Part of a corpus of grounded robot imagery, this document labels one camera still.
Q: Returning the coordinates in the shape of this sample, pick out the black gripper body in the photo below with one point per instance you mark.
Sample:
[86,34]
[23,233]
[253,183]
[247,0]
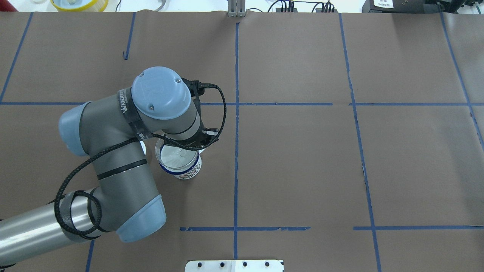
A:
[188,145]

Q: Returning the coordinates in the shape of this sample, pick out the white enamel cup blue rim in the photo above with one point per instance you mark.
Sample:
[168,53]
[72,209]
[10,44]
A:
[190,173]

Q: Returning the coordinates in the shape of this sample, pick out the clear plastic funnel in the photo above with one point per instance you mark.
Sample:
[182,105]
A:
[175,159]

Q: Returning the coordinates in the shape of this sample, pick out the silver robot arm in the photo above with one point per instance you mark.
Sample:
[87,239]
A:
[114,190]

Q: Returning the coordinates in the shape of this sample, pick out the yellow tape roll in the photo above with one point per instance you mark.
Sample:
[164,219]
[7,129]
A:
[80,5]

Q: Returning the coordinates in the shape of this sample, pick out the black desktop box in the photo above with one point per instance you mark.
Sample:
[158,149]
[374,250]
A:
[400,6]

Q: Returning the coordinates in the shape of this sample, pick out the white camera post base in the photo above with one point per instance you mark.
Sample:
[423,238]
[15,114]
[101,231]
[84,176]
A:
[235,266]

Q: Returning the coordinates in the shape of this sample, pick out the aluminium frame post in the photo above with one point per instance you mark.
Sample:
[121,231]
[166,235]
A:
[237,8]

